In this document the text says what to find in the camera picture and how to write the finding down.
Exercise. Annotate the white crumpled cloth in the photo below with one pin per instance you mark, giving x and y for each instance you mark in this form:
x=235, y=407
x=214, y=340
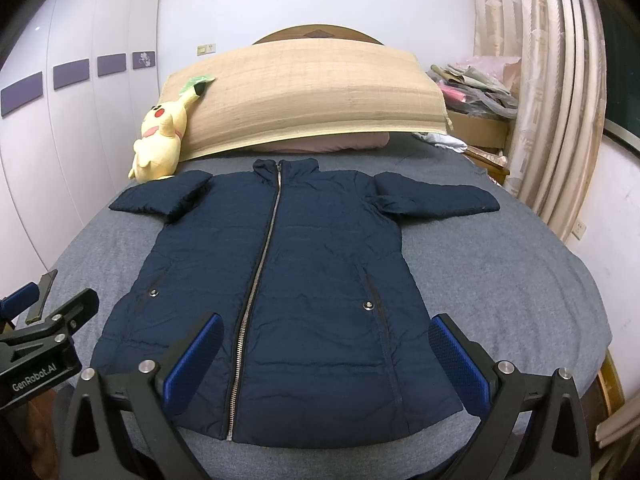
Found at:
x=442, y=140

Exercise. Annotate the dark framed window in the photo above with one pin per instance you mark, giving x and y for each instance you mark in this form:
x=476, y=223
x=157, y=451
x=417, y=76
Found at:
x=622, y=59

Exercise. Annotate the navy blue puffer jacket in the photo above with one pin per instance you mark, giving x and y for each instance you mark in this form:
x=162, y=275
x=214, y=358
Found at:
x=325, y=332

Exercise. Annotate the wall socket near curtain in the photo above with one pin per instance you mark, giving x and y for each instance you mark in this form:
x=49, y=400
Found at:
x=579, y=229

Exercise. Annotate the wooden headboard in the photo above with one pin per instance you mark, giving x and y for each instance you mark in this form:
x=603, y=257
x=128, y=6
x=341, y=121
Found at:
x=318, y=31

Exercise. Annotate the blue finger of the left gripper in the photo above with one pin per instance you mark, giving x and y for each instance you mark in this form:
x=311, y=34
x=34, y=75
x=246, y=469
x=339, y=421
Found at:
x=20, y=300
x=76, y=312

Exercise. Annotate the beige woven bamboo mat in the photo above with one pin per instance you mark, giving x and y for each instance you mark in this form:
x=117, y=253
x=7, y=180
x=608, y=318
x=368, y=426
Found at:
x=298, y=88

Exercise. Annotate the cardboard box beside bed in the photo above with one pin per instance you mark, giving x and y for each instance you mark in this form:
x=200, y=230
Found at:
x=479, y=131

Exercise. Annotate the pile of clothes and bags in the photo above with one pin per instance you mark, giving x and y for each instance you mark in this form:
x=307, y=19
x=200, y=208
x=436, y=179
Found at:
x=476, y=87

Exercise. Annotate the white wardrobe with purple handles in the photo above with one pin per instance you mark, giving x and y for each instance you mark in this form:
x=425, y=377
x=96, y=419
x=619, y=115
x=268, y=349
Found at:
x=74, y=91

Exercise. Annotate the yellow Pikachu plush toy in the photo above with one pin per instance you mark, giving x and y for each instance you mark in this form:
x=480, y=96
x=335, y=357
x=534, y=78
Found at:
x=157, y=151

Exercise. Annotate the wall outlet plate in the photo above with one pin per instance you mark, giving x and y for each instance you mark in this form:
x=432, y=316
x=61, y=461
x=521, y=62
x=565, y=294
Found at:
x=205, y=49

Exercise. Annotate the beige patterned curtain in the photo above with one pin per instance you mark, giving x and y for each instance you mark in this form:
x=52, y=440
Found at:
x=556, y=135

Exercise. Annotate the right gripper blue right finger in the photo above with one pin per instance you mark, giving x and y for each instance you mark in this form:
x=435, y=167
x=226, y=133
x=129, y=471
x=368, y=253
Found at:
x=467, y=365

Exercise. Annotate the pink pillow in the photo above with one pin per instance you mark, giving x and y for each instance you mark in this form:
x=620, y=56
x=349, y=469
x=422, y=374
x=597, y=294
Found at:
x=330, y=143

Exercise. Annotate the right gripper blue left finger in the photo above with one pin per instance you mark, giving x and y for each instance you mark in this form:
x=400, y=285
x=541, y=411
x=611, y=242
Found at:
x=187, y=361

